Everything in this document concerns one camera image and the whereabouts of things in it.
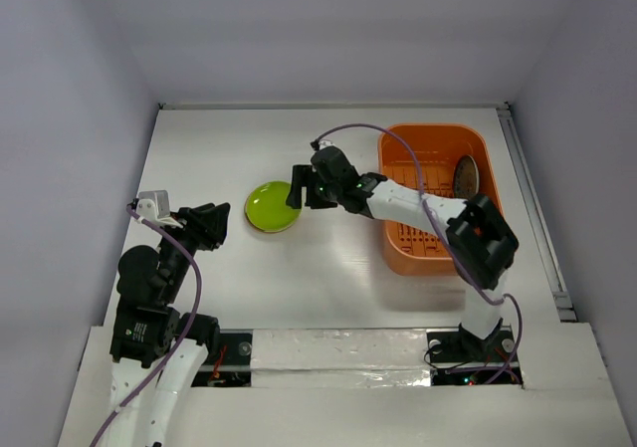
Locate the dark patterned plate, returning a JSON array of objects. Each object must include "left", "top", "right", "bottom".
[{"left": 452, "top": 155, "right": 480, "bottom": 199}]

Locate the white foil-covered bar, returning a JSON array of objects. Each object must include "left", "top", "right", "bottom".
[{"left": 250, "top": 329, "right": 431, "bottom": 389}]

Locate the purple cable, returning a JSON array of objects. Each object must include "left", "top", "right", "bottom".
[
  {"left": 309, "top": 123, "right": 524, "bottom": 386},
  {"left": 87, "top": 202, "right": 204, "bottom": 447}
]

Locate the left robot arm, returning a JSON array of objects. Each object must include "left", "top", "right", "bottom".
[{"left": 92, "top": 192, "right": 230, "bottom": 446}]

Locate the lime green plate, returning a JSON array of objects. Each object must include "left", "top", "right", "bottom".
[{"left": 244, "top": 180, "right": 301, "bottom": 234}]

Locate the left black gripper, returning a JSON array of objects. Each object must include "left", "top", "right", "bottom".
[{"left": 159, "top": 199, "right": 230, "bottom": 300}]

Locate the orange plastic dish rack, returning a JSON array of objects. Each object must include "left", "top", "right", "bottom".
[{"left": 377, "top": 123, "right": 502, "bottom": 276}]

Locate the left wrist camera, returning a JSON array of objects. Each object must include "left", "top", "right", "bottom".
[{"left": 133, "top": 190, "right": 174, "bottom": 226}]

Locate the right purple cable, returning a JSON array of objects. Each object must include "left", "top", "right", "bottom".
[{"left": 309, "top": 123, "right": 524, "bottom": 386}]

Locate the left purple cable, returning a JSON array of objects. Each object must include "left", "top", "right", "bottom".
[{"left": 87, "top": 202, "right": 204, "bottom": 447}]

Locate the aluminium rail right edge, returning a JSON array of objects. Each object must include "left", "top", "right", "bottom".
[{"left": 496, "top": 104, "right": 579, "bottom": 323}]

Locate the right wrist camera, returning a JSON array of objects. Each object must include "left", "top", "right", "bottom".
[{"left": 311, "top": 138, "right": 333, "bottom": 151}]

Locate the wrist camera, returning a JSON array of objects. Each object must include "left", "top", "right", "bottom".
[
  {"left": 133, "top": 190, "right": 174, "bottom": 226},
  {"left": 311, "top": 138, "right": 333, "bottom": 151}
]

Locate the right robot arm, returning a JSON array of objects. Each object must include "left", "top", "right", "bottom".
[{"left": 286, "top": 146, "right": 519, "bottom": 360}]

